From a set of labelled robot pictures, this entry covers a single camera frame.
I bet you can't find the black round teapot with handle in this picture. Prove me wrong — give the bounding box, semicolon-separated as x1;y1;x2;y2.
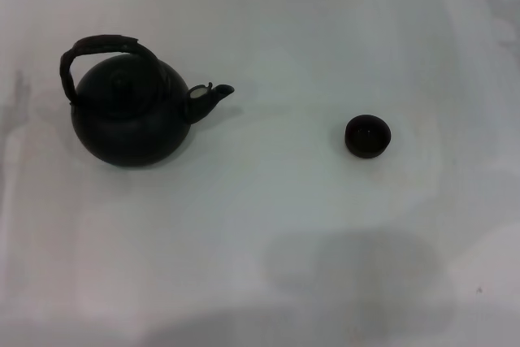
59;33;236;168

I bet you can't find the small dark teacup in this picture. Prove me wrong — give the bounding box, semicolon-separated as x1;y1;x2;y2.
344;113;393;158

